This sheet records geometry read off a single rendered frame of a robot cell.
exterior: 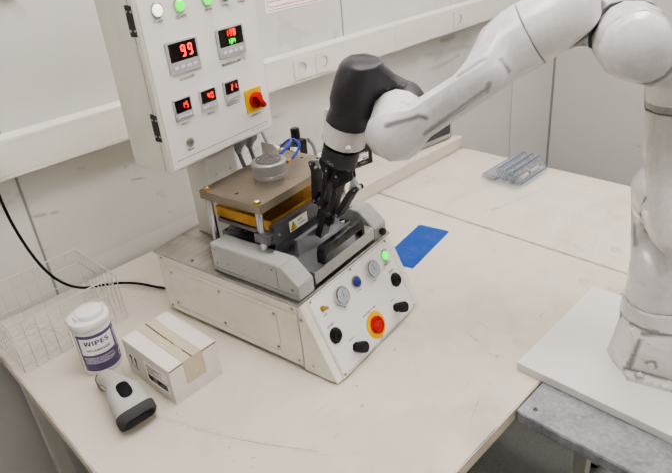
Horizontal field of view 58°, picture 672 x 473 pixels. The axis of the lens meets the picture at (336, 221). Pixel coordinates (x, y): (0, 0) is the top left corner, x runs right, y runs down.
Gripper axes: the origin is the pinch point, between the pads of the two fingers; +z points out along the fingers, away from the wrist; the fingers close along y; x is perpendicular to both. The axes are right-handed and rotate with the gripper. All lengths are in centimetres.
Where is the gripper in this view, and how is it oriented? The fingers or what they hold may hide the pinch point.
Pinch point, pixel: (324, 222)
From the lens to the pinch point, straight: 131.4
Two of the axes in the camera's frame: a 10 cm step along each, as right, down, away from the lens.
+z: -1.9, 7.6, 6.3
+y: 7.8, 5.0, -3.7
